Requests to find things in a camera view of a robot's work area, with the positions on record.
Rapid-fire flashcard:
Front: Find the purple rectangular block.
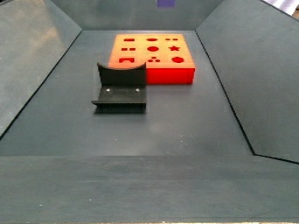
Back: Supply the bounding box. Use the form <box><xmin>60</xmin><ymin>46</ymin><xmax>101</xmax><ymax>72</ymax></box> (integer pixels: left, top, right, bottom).
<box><xmin>156</xmin><ymin>0</ymin><xmax>175</xmax><ymax>7</ymax></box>

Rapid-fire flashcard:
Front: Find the black curved holder bracket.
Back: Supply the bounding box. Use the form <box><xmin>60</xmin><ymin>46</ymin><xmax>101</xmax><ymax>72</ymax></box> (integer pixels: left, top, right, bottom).
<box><xmin>92</xmin><ymin>63</ymin><xmax>147</xmax><ymax>114</ymax></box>

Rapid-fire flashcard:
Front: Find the red shape sorting board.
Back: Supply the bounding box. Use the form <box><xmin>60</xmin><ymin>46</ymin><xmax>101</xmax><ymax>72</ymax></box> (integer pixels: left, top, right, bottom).
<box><xmin>108</xmin><ymin>33</ymin><xmax>196</xmax><ymax>85</ymax></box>

